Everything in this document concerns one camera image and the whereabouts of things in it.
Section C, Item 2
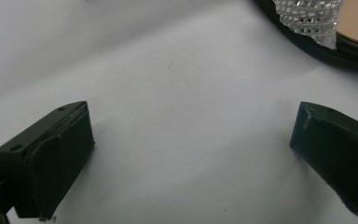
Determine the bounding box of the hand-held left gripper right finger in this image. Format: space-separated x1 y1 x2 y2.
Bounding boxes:
289 101 358 217

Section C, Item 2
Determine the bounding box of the silver strap heeled sandal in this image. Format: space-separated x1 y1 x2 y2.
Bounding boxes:
253 0 358 75

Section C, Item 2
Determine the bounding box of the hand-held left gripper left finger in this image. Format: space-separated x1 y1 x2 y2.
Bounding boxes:
0 101 96 220

